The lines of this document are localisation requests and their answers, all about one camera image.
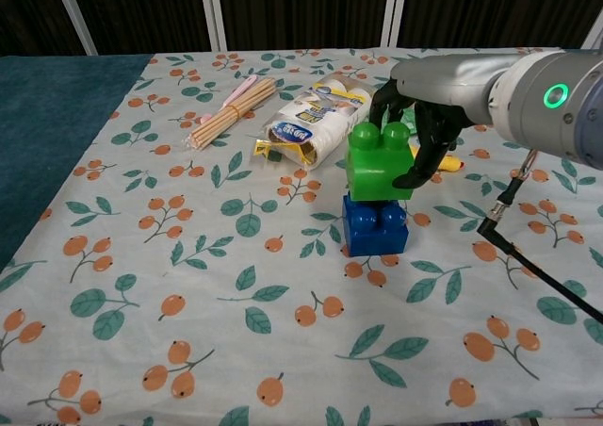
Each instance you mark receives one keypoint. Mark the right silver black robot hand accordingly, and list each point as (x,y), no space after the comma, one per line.
(443,86)

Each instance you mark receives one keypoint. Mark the green building block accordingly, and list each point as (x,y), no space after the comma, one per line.
(372,171)

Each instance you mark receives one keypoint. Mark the blue building block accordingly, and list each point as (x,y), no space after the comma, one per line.
(372,240)

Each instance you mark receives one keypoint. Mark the yellow rubber chicken toy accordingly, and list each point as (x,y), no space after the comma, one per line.
(450,164)

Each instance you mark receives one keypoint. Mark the packaged snack bag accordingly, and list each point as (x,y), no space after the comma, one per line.
(306,124)

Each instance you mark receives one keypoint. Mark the pink toothbrush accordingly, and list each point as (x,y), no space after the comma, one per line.
(242,86)

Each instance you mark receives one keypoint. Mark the bundle of wooden sticks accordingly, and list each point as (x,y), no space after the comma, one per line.
(231,115)

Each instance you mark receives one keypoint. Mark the floral orange berry tablecloth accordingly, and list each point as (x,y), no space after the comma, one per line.
(188,256)

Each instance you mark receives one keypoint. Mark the teal table cover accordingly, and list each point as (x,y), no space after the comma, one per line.
(47,138)

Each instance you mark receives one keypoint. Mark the white partition frame post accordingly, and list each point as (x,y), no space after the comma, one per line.
(219,21)
(594,30)
(74,13)
(387,11)

